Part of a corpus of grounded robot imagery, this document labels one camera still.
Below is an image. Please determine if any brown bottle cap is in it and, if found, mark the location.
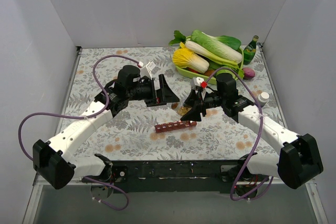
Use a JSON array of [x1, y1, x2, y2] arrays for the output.
[[171, 103, 178, 110]]

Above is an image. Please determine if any green napa cabbage toy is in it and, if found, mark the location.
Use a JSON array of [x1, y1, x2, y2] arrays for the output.
[[188, 30, 243, 63]]

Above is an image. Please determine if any round green cabbage toy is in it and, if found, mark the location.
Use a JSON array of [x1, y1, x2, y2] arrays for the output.
[[216, 66, 244, 79]]

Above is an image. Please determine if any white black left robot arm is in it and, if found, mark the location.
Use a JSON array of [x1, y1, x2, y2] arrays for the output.
[[33, 65, 179, 189]]

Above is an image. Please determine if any yellow napa cabbage toy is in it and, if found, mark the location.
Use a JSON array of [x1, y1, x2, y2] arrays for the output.
[[172, 48, 209, 73]]

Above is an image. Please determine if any small white pill bottle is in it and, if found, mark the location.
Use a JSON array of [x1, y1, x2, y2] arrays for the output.
[[257, 92, 270, 106]]

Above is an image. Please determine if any dark red weekly pill organizer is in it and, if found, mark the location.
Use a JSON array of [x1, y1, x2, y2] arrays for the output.
[[154, 121, 197, 134]]

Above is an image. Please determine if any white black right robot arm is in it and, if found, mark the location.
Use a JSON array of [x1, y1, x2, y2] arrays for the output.
[[181, 73, 323, 189]]

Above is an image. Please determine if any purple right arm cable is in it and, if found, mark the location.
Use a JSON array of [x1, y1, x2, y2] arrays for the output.
[[206, 67, 274, 201]]

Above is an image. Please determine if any green plastic vegetable tray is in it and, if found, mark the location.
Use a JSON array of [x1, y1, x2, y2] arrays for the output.
[[176, 60, 244, 85]]

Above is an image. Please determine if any purple onion toy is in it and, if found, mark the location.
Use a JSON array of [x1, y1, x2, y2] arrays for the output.
[[242, 67, 256, 80]]

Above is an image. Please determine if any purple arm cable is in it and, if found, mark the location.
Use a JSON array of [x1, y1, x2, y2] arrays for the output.
[[206, 67, 274, 201], [18, 55, 144, 211]]

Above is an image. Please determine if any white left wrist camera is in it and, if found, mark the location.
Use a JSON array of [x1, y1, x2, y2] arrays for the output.
[[138, 61, 156, 79]]

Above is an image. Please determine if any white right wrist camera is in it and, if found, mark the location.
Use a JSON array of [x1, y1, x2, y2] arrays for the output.
[[190, 77, 207, 91]]

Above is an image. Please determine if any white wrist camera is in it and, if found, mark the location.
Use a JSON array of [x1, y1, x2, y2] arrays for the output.
[[190, 77, 207, 91], [138, 61, 156, 79]]

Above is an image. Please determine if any floral patterned table mat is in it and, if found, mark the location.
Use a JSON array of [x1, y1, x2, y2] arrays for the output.
[[60, 47, 283, 160]]

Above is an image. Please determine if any clear bottle of yellow pills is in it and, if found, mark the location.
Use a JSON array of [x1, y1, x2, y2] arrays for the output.
[[177, 105, 191, 116]]

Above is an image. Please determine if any green glass bottle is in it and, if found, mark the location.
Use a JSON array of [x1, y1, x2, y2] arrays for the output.
[[243, 35, 259, 65]]

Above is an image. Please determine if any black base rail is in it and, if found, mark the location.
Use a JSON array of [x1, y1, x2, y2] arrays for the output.
[[103, 159, 244, 194]]

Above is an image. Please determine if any dark green leafy vegetable toy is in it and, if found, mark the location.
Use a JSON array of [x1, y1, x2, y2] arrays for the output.
[[215, 36, 241, 50]]

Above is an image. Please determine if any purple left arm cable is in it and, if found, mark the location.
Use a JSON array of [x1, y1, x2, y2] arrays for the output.
[[18, 55, 144, 211]]

